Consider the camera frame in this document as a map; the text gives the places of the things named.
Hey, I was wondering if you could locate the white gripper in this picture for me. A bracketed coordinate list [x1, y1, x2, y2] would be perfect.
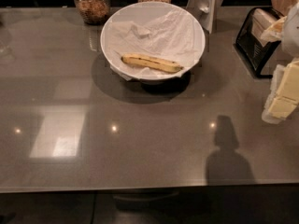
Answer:
[262, 62, 299, 124]

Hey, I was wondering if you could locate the glass jar with brown cereal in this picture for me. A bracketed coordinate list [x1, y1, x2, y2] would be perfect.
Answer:
[74, 0, 110, 25]

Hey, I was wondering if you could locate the yellow banana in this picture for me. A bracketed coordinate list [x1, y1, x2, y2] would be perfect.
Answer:
[121, 53, 183, 74]

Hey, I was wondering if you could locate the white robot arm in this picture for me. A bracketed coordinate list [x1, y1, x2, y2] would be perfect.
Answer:
[261, 3, 299, 124]

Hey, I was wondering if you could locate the white crumpled paper towel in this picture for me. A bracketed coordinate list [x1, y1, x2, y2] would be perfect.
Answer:
[107, 8, 200, 81]

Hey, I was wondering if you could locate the white folded stand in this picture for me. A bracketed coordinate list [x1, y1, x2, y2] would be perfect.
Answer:
[186, 0, 223, 34]

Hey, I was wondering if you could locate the brown paper bag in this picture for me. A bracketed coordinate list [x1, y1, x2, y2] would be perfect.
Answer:
[270, 0, 299, 17]

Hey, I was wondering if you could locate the white round bowl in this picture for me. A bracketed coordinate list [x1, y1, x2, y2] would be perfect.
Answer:
[99, 1, 206, 86]

